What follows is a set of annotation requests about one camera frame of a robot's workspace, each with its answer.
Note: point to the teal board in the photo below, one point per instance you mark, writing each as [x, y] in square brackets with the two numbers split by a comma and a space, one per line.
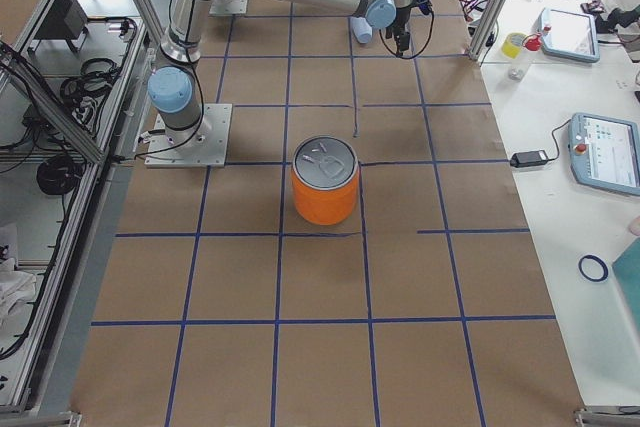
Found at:
[627, 273]

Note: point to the light blue plastic cup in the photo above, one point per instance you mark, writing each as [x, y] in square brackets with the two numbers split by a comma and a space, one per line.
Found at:
[361, 30]

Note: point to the blue teach pendant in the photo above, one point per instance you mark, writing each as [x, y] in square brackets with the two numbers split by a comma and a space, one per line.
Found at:
[569, 35]
[604, 153]

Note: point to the aluminium frame post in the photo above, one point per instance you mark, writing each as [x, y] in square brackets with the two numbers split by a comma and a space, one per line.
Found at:
[492, 2]

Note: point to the black power adapter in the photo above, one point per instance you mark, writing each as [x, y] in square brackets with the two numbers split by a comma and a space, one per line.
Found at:
[527, 159]

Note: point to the small clear bottle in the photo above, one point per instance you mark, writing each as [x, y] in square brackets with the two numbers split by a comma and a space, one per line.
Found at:
[518, 68]

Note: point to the yellow tape roll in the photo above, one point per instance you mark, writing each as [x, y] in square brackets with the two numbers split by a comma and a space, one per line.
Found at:
[513, 44]

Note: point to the near blue teach pendant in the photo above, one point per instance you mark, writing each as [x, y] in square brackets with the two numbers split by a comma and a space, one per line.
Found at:
[604, 153]

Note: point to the grey robot mounting plate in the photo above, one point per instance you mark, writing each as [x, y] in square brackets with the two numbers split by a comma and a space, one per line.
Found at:
[207, 147]

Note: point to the orange can with silver lid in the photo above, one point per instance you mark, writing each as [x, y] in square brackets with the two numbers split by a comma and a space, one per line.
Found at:
[325, 177]

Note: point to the red emergency stop knob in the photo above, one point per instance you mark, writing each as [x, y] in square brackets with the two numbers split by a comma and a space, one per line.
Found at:
[532, 43]

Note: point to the far blue teach pendant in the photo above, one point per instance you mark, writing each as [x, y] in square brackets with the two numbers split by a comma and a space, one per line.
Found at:
[569, 35]

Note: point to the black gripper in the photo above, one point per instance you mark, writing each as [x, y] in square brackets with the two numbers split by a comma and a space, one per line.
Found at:
[403, 18]

